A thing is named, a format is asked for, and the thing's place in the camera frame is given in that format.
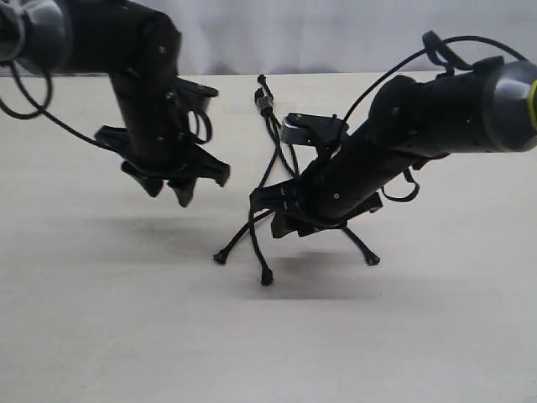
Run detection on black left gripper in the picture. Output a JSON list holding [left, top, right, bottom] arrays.
[[95, 126, 231, 207]]

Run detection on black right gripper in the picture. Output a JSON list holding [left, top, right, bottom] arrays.
[[248, 180, 383, 238]]

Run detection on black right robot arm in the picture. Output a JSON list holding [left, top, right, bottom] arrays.
[[250, 57, 536, 238]]

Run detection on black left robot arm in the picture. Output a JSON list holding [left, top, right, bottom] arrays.
[[1, 1, 231, 207]]

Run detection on white backdrop curtain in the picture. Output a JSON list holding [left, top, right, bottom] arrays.
[[133, 1, 536, 75]]

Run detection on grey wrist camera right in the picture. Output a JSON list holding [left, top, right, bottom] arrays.
[[279, 113, 349, 146]]

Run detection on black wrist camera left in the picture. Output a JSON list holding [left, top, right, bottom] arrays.
[[175, 77, 219, 113]]

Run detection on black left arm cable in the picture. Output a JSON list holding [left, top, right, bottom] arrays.
[[0, 58, 106, 149]]

